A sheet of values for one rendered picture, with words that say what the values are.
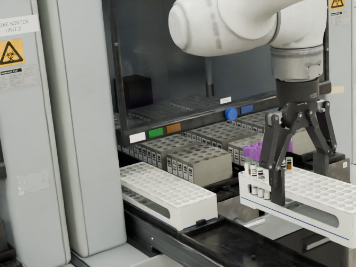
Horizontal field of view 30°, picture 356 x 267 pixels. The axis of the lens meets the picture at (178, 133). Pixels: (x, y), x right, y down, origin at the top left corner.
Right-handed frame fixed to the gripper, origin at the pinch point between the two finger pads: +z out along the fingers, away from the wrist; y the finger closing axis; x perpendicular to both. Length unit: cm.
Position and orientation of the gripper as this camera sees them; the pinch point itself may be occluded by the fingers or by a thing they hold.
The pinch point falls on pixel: (300, 185)
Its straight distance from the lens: 125.3
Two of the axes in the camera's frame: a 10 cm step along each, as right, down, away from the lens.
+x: -5.5, -2.0, 8.1
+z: 0.8, 9.6, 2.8
